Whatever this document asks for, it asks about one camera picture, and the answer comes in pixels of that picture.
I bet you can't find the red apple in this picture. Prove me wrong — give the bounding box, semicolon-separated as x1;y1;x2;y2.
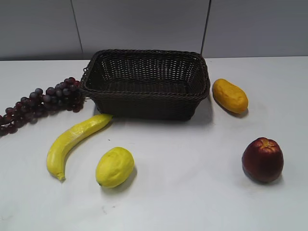
242;137;284;183

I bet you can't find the dark brown woven basket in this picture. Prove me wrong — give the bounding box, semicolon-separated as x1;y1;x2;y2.
79;49;210;120

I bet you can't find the yellow lemon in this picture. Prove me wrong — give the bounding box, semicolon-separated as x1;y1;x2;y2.
95;147;135;188

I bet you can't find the orange yellow mango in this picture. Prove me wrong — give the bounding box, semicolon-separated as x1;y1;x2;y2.
212;78;249;114

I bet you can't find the dark purple grape bunch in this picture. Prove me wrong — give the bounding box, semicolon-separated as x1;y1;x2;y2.
0;77;85;137

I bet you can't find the yellow banana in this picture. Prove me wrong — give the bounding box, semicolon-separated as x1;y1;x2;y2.
46;114;113;182

